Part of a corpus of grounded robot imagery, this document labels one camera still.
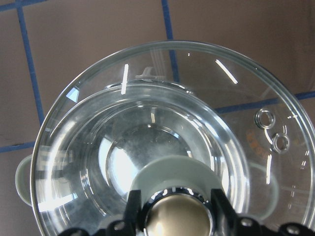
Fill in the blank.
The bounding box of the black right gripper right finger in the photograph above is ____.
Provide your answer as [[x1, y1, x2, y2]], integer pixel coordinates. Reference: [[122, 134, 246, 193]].
[[211, 189, 238, 233]]

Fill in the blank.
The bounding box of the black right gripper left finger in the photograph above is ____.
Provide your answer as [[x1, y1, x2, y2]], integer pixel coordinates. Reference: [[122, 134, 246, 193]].
[[124, 190, 142, 233]]

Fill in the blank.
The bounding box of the glass pot lid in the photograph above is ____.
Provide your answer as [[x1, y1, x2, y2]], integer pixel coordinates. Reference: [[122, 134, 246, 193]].
[[31, 41, 315, 236]]

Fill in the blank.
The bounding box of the pale green electric pot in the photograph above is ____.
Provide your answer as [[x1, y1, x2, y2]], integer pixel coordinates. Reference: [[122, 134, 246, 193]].
[[15, 69, 279, 236]]

